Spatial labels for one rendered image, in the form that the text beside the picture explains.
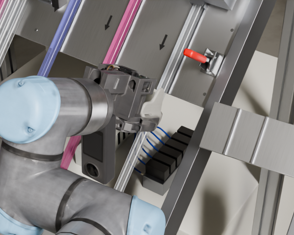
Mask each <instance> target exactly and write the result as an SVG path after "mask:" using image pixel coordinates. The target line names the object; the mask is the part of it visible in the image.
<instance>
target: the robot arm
mask: <svg viewBox="0 0 294 235"><path fill-rule="evenodd" d="M156 81H157V79H150V78H148V77H146V76H142V75H140V73H138V71H136V70H133V69H130V68H127V67H125V66H121V65H118V64H106V63H99V65H98V68H95V67H93V66H86V68H85V71H84V76H83V78H69V77H68V78H60V77H44V76H28V77H25V78H14V79H10V80H8V81H6V82H4V83H3V84H2V85H0V136H1V137H2V143H1V147H0V233H1V234H3V235H41V234H42V233H43V232H44V230H47V231H49V232H51V233H54V234H55V235H164V231H165V225H166V221H165V215H164V213H163V211H162V210H161V209H160V208H158V207H157V206H154V205H152V204H150V203H148V202H145V201H143V200H141V199H139V198H138V197H137V196H136V195H134V196H131V195H128V194H126V193H124V192H121V191H119V190H116V189H113V188H111V187H108V186H106V184H107V183H109V182H110V181H111V180H112V179H113V178H114V177H115V142H116V130H118V131H122V132H129V133H136V132H137V131H138V132H143V131H145V132H151V131H154V130H155V129H156V128H157V126H158V124H159V123H160V121H161V118H162V115H163V113H162V112H161V107H162V101H163V96H164V89H163V88H159V89H158V90H157V92H156V93H155V95H154V97H153V98H152V100H151V101H148V102H145V99H146V96H147V94H153V91H154V88H155V85H156ZM149 85H150V86H149ZM148 88H149V89H148ZM80 135H81V154H82V173H83V174H84V175H86V176H88V177H90V178H92V179H94V180H96V181H98V182H100V183H101V184H100V183H98V182H95V181H93V180H91V179H88V178H86V177H83V176H81V175H78V174H76V173H73V172H70V171H68V170H65V169H63V168H61V167H60V165H61V162H62V158H63V153H64V151H63V150H64V146H65V141H66V138H67V137H71V136H80Z"/></svg>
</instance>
